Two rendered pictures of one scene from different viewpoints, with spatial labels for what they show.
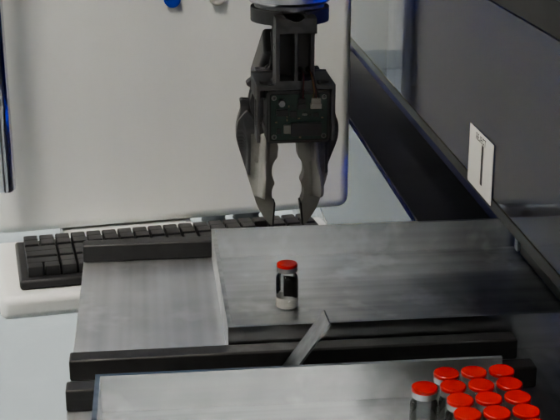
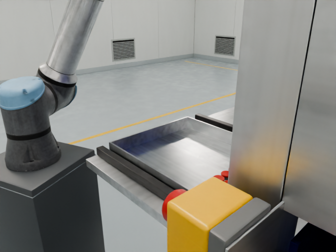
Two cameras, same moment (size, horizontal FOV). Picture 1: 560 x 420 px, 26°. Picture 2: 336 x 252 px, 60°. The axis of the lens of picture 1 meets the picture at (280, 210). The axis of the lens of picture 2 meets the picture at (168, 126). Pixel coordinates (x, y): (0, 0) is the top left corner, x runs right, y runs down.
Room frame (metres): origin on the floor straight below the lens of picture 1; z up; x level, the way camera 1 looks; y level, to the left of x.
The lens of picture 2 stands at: (0.39, -0.45, 1.20)
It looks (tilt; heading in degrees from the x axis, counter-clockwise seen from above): 22 degrees down; 54
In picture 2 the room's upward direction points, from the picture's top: straight up
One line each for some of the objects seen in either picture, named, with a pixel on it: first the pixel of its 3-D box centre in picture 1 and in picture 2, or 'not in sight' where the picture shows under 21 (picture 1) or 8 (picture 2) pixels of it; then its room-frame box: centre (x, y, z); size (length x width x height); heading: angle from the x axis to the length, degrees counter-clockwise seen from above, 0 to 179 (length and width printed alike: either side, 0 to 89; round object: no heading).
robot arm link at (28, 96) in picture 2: not in sight; (25, 104); (0.52, 0.40, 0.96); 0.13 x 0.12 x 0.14; 44
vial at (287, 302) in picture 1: (287, 286); not in sight; (1.11, -0.01, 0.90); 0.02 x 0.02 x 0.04
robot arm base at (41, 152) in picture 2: not in sight; (31, 143); (0.52, 0.40, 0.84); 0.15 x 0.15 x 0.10
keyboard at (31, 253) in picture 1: (177, 247); not in sight; (1.45, 0.13, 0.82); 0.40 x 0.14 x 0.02; 104
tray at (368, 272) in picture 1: (387, 282); not in sight; (1.13, -0.11, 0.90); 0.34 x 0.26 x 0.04; 96
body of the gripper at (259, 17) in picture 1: (290, 72); not in sight; (1.09, -0.01, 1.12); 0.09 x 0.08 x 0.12; 6
